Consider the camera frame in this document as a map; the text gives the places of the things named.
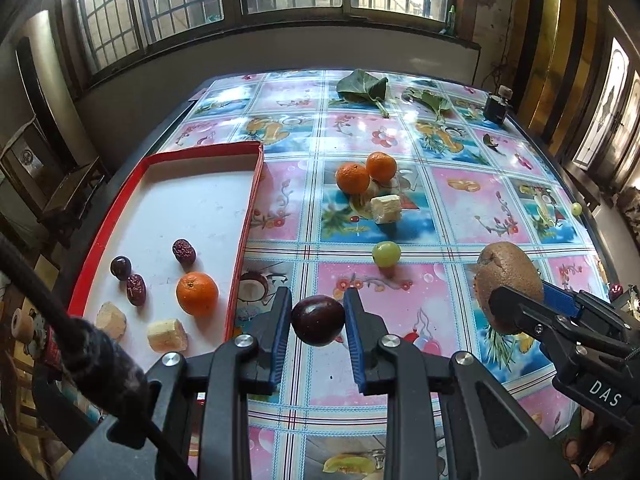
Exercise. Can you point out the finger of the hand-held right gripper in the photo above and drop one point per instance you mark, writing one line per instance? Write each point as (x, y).
(562, 297)
(515, 305)

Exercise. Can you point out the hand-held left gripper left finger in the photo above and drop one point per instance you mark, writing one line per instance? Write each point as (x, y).
(277, 340)

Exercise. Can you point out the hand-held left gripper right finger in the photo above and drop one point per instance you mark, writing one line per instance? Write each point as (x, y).
(356, 340)

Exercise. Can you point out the brown kiwi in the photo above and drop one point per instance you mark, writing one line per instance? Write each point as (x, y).
(505, 270)

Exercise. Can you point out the green grape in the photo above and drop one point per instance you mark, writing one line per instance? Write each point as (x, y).
(386, 253)
(576, 208)

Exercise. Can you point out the mandarin orange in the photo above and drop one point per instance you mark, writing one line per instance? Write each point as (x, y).
(352, 178)
(197, 293)
(381, 166)

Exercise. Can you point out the peeled banana piece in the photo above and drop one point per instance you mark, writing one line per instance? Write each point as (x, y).
(385, 208)
(167, 335)
(111, 320)

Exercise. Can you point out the dried red date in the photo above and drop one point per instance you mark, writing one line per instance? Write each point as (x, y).
(136, 290)
(183, 251)

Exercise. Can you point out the red cardboard tray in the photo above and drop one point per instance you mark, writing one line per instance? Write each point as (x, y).
(200, 210)

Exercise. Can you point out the person's right hand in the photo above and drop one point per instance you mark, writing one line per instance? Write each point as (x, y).
(597, 455)

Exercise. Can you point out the fruit-print tablecloth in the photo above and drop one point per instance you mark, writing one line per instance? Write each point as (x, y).
(400, 280)

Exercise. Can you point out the dark leaf scrap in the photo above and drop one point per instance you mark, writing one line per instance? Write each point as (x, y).
(492, 144)

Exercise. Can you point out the glass panel door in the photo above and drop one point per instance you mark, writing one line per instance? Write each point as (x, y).
(605, 110)

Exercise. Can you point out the small black jar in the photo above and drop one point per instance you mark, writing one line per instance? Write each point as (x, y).
(497, 108)

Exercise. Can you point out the small green leaf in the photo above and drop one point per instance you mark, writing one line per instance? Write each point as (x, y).
(430, 100)

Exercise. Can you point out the dark wooden chair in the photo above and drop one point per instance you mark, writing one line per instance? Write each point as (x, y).
(75, 195)

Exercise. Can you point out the large green leaf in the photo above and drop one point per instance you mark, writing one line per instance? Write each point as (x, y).
(362, 85)

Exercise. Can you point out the green bottle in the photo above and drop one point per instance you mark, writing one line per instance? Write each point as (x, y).
(452, 20)

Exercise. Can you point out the standing air conditioner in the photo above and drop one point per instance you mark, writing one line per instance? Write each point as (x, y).
(45, 70)

